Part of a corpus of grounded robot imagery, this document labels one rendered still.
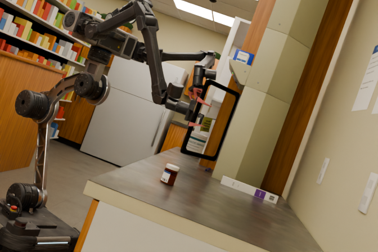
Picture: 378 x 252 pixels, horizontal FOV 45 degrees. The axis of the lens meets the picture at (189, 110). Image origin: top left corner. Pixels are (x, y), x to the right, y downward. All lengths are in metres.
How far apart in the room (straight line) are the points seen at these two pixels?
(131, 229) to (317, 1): 1.59
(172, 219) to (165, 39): 6.89
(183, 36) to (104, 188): 6.84
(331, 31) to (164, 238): 1.79
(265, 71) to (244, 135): 0.32
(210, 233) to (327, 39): 1.71
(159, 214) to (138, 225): 0.06
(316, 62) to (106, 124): 5.13
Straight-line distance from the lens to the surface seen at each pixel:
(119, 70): 7.36
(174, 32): 8.00
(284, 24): 2.29
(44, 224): 2.98
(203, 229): 1.21
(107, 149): 7.36
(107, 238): 1.25
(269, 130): 2.31
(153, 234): 1.23
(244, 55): 2.31
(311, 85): 2.64
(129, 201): 1.22
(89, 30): 2.52
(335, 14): 2.73
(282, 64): 2.28
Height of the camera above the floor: 1.20
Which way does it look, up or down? level
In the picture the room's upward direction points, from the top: 20 degrees clockwise
